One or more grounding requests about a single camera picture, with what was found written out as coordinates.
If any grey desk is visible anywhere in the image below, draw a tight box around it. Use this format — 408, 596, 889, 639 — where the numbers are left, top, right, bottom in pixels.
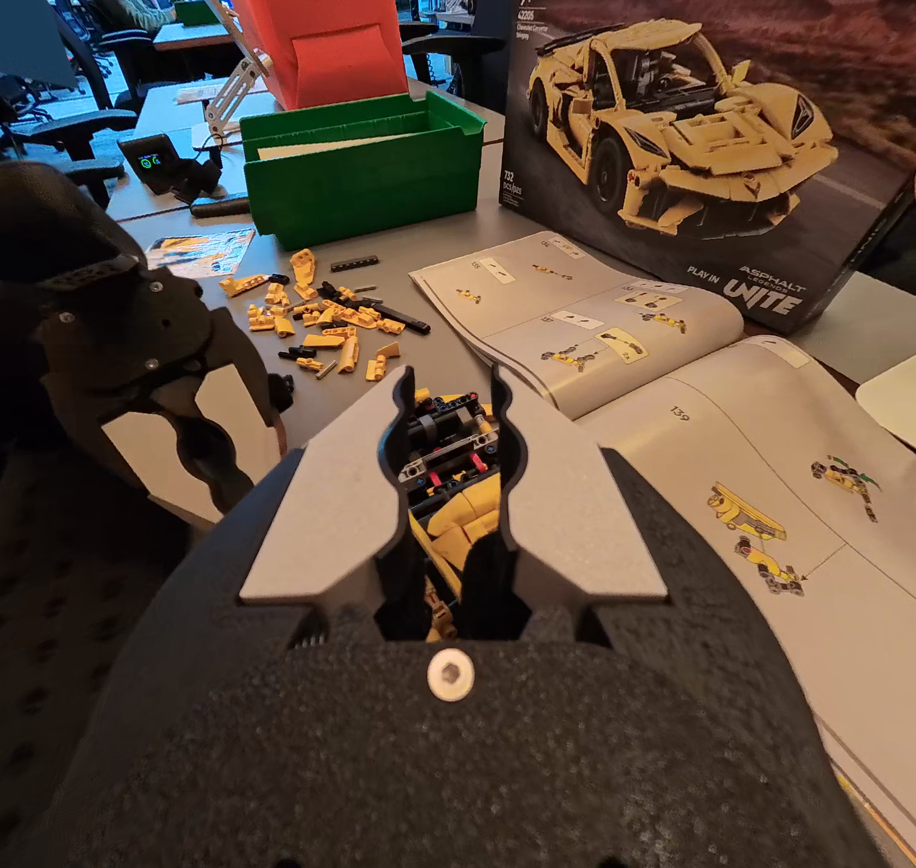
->
104, 73, 916, 597

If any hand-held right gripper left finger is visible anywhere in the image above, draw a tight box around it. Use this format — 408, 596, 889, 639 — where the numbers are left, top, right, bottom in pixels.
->
239, 366, 417, 643

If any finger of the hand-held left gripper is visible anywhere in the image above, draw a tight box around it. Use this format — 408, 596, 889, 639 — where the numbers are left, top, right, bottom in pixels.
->
179, 363, 289, 518
100, 399, 220, 525

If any white document stand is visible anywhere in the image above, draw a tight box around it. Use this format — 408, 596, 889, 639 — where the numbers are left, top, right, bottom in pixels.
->
855, 353, 916, 451
168, 0, 274, 152

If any black cylinder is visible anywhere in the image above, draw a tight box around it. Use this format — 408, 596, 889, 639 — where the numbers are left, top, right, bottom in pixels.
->
189, 191, 251, 220

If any dark car set box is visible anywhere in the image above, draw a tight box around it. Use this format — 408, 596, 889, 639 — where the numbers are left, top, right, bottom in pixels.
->
499, 0, 916, 335

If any green plastic bin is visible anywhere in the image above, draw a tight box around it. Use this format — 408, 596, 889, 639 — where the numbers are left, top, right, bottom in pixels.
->
238, 90, 488, 252

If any black device with green display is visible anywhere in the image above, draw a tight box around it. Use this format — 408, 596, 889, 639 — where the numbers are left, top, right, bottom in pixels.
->
116, 133, 224, 205

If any yellow printed sticker sheet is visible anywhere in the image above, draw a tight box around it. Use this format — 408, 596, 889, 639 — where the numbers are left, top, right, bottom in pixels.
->
142, 227, 257, 280

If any yellow brick car model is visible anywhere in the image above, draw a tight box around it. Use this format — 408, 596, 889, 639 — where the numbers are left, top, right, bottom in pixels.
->
396, 383, 503, 646

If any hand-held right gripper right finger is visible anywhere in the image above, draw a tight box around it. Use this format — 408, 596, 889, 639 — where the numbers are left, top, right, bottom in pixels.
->
490, 366, 671, 623

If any orange plastic bin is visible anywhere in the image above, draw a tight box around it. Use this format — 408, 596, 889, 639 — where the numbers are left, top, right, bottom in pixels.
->
211, 0, 410, 112

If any building instruction booklet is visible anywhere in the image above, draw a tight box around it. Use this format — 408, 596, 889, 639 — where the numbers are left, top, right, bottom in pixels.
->
409, 231, 916, 851

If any pile of yellow brick pieces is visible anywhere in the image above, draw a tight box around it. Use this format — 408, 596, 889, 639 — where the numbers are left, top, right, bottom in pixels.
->
218, 247, 409, 384

